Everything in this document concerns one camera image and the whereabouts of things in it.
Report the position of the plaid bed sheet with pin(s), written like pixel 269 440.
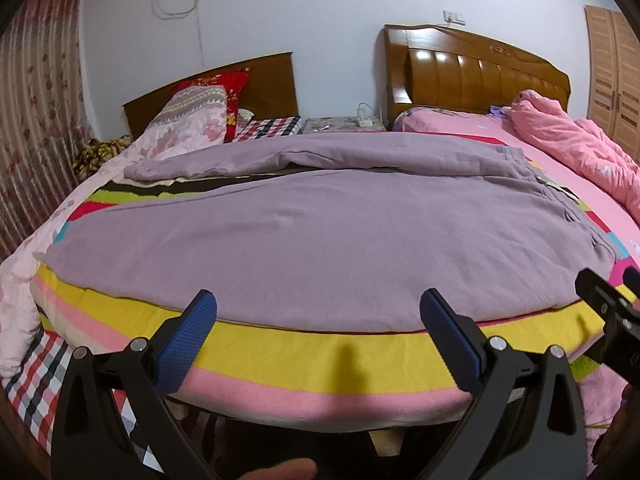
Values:
pixel 65 313

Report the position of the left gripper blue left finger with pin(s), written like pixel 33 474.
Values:
pixel 89 439

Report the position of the yellow black patterned cloth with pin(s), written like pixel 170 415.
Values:
pixel 94 154

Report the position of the person's right hand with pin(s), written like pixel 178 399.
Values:
pixel 616 454

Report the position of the person's left hand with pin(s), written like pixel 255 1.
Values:
pixel 298 469

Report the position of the tan wooden wardrobe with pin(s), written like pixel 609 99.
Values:
pixel 614 77

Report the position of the red floral pillow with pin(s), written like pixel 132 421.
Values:
pixel 234 83

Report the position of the pink floral quilt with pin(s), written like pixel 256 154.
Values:
pixel 194 118

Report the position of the purple knit pants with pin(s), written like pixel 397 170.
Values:
pixel 341 233

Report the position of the colourful striped blanket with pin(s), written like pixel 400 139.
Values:
pixel 346 381

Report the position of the floral striped curtain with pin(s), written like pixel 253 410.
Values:
pixel 43 117

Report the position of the covered nightstand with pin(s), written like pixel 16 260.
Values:
pixel 338 124

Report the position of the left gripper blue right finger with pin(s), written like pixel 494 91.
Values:
pixel 525 418

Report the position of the pink crumpled comforter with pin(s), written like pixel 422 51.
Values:
pixel 579 144

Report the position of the large glossy wooden headboard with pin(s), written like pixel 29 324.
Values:
pixel 442 67

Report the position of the small dark wooden headboard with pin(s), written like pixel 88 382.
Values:
pixel 269 93

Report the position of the white wall socket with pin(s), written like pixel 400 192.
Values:
pixel 453 18

